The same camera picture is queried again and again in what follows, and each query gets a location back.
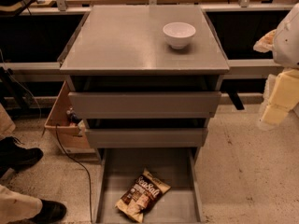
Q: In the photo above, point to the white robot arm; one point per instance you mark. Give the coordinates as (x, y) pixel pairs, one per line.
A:
(286, 41)

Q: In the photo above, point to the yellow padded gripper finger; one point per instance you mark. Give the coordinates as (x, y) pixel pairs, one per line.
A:
(281, 95)
(265, 43)

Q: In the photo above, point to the black shoe lower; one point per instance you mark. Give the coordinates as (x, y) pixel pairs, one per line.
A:
(51, 212)

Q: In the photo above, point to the grey metal rail frame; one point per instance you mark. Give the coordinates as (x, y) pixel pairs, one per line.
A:
(50, 72)

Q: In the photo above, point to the grey drawer cabinet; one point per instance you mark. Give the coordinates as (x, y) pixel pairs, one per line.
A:
(123, 49)

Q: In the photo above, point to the grey open bottom drawer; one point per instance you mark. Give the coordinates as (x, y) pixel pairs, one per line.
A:
(174, 166)

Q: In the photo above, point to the grey middle drawer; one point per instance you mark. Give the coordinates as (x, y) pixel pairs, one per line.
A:
(127, 138)

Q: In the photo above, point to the white ceramic bowl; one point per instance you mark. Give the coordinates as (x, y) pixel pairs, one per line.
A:
(178, 35)

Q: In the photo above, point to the brown sea salt chip bag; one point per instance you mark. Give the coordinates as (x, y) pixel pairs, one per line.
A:
(145, 192)

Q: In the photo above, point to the cardboard box on floor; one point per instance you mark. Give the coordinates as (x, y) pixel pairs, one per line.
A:
(69, 135)

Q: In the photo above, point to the black shoe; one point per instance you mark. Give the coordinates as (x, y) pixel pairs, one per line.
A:
(51, 212)
(15, 157)

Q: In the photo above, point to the bottle in cardboard box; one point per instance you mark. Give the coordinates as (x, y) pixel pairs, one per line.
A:
(72, 116)

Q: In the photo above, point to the black shoe upper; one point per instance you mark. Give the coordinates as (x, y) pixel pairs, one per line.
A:
(15, 157)

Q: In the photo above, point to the grey top drawer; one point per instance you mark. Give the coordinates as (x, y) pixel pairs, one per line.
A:
(145, 105)

